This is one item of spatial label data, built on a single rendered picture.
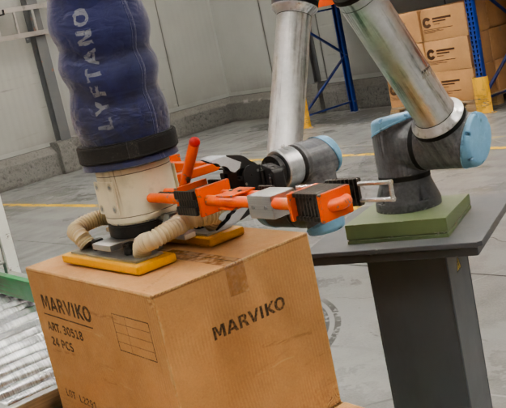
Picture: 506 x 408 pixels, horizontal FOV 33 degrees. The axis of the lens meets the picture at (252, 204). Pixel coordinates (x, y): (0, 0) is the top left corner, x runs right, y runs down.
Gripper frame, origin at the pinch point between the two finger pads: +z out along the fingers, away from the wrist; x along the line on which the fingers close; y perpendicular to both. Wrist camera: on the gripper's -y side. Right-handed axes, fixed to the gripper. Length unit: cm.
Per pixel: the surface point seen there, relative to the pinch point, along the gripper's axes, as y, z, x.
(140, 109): 16.8, 1.1, 19.1
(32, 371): 99, 8, -54
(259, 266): -4.7, -4.9, -16.5
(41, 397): 60, 22, -48
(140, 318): 2.9, 20.5, -19.1
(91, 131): 23.6, 10.0, 16.7
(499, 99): 443, -729, -100
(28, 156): 961, -391, -69
